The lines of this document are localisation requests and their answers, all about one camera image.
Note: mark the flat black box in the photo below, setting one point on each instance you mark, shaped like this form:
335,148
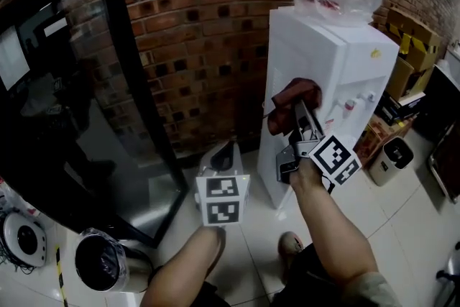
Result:
390,111

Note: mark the black box with white lid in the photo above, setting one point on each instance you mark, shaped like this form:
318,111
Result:
413,100

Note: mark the white square waste bin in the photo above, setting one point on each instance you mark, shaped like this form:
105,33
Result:
390,161

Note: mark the person's black shorts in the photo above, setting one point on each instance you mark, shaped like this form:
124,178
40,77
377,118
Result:
309,280

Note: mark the cardboard box with striped tape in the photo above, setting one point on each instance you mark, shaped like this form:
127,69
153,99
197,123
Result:
417,36

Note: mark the black chair base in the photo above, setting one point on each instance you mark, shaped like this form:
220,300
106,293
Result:
449,284

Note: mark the person's right shoe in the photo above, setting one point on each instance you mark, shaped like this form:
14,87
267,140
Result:
290,246

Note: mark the person's right forearm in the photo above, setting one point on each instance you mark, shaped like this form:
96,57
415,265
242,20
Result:
330,226

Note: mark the brown cloth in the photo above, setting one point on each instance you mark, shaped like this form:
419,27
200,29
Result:
298,91

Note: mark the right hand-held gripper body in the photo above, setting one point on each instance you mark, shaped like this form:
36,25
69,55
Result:
334,160

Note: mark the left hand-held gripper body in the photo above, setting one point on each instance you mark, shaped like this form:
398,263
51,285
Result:
221,205

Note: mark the yellow and black striped tape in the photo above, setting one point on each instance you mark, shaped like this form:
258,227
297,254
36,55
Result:
60,273

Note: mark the white water dispenser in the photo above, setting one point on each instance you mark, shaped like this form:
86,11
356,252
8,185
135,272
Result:
305,57

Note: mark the black cabinet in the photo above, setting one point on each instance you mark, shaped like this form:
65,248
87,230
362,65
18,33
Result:
438,100

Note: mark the printed cardboard box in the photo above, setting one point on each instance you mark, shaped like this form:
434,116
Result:
373,140

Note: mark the white round device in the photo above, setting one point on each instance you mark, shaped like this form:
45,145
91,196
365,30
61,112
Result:
25,239

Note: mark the person's left forearm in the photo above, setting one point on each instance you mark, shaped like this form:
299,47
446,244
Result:
183,269

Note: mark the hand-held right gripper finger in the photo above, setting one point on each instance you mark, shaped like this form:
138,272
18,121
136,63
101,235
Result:
314,126
300,129

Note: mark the metal framed chair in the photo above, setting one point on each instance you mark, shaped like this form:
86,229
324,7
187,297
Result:
445,169

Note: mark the black framed glass panel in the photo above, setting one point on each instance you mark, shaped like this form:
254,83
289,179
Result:
82,111

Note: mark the person's beige shirt sleeve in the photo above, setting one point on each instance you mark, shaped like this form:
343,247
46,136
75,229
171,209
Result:
370,293

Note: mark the steel trash can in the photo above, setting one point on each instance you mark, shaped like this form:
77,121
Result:
108,262

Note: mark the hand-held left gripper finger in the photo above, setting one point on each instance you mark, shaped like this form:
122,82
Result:
208,163
237,161

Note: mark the pile of plastic bags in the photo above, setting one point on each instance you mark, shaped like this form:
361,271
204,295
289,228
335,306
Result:
14,197

